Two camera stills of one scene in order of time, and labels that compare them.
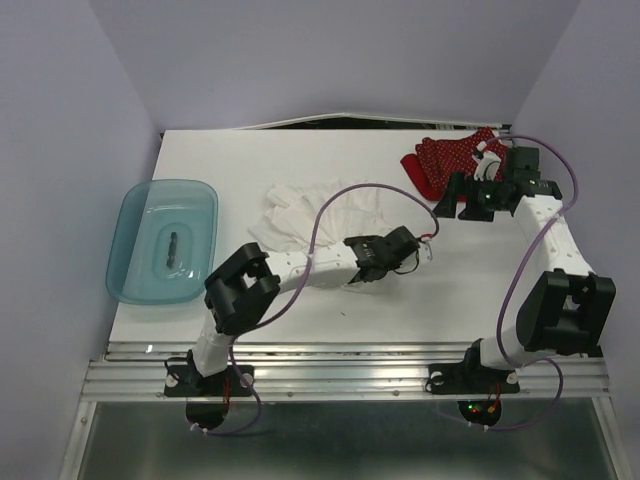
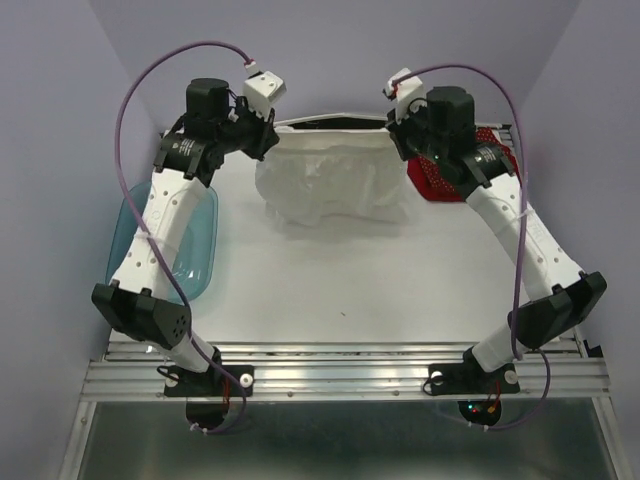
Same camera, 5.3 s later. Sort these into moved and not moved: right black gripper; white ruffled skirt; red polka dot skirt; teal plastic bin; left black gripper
Moved: white ruffled skirt; right black gripper; left black gripper
Not moved: red polka dot skirt; teal plastic bin
